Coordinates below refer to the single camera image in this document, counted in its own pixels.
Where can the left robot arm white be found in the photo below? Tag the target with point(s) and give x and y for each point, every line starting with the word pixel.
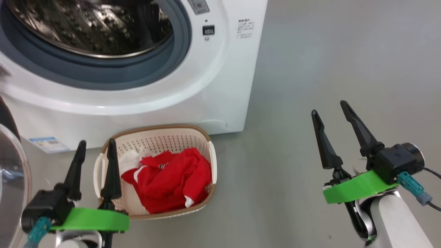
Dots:
pixel 75 241

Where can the grey warning sticker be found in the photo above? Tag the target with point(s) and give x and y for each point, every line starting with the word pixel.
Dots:
pixel 199 6

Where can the red and white garment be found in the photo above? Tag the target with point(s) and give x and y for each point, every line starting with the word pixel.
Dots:
pixel 172 179

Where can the washing machine glass door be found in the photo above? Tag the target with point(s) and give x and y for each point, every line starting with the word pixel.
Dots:
pixel 13 179

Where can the round white filter cover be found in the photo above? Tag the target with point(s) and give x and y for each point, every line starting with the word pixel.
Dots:
pixel 215 126

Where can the white front-load washing machine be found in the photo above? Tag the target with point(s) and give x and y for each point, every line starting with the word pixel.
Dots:
pixel 224 86

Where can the blue energy label sticker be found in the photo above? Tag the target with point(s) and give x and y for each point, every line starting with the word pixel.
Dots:
pixel 50 144

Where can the cream perforated laundry basket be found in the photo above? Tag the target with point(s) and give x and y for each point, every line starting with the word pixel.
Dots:
pixel 162 137

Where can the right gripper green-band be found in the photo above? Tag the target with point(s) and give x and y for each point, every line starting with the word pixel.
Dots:
pixel 351 189

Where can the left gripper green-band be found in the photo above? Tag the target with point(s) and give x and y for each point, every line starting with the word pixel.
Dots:
pixel 96 220

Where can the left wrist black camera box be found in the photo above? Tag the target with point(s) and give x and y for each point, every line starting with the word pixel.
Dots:
pixel 44 206

